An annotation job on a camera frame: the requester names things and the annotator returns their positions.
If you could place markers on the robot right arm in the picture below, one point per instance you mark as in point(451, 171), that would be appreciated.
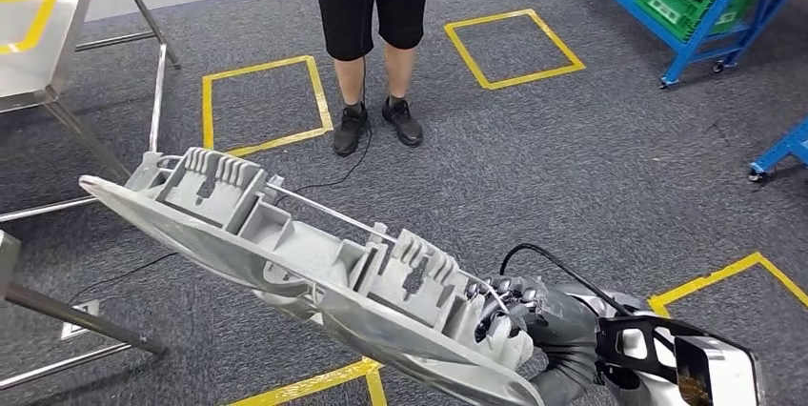
point(568, 378)

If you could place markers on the yellow floor tape square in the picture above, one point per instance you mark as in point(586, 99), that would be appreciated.
point(315, 381)
point(486, 18)
point(707, 279)
point(265, 66)

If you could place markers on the green plastic crate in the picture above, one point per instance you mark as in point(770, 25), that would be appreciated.
point(682, 8)

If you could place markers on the floor power outlet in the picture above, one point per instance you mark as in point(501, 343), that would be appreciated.
point(79, 321)

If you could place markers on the steel table with yellow tape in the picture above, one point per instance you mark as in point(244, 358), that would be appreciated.
point(38, 24)

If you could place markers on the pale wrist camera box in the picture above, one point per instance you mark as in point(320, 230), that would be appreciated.
point(726, 371)

